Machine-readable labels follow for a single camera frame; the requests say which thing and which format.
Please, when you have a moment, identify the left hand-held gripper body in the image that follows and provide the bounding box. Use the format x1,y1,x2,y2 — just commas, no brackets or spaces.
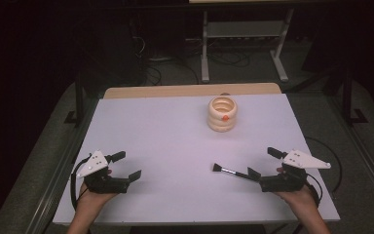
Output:
76,149,131,195

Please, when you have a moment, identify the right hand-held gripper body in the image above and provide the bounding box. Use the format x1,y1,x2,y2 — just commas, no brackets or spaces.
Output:
259,149,332,193

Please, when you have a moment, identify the black makeup brush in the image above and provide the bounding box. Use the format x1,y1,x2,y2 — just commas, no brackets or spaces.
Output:
211,163,253,180

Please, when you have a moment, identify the cream ribbed brush holder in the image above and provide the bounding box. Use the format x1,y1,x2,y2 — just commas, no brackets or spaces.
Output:
206,95,239,134

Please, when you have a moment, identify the person's left hand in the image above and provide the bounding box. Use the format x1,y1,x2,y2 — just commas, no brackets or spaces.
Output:
77,168,119,212

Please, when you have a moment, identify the person's right hand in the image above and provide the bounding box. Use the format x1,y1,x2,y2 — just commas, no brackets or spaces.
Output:
274,167,319,211

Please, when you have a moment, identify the white table board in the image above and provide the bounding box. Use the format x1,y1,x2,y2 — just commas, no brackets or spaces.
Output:
52,93,341,226

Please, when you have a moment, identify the black metal stand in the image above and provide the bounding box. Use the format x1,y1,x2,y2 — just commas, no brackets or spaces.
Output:
341,67,370,127
63,73,86,127

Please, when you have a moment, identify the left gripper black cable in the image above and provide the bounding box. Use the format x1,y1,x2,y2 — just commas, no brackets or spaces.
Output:
70,155,93,211

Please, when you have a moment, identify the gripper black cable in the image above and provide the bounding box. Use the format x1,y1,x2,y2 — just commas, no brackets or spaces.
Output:
305,173,324,209
70,155,93,211

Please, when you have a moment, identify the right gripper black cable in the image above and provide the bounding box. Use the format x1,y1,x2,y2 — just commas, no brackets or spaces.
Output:
305,173,324,209

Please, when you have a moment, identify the aluminium rail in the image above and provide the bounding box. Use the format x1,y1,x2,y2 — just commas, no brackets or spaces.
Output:
326,97,374,207
25,97,99,234

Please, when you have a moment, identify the black floor cable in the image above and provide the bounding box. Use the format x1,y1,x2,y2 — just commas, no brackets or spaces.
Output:
305,136,344,195

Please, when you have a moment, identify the white metal desk frame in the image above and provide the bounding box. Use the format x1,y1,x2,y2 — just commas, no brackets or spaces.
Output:
200,9,295,84

